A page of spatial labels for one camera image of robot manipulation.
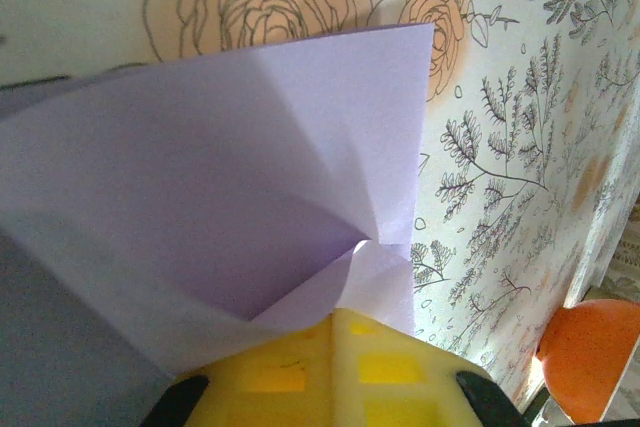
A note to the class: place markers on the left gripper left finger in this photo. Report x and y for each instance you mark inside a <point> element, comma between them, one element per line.
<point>270,382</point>

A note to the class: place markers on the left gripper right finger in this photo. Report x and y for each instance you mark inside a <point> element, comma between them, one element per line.
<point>400,382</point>

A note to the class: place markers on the lavender square paper sheet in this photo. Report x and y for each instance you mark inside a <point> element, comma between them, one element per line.
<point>200,172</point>

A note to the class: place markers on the red goblet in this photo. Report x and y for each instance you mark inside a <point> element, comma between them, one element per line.
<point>595,362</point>

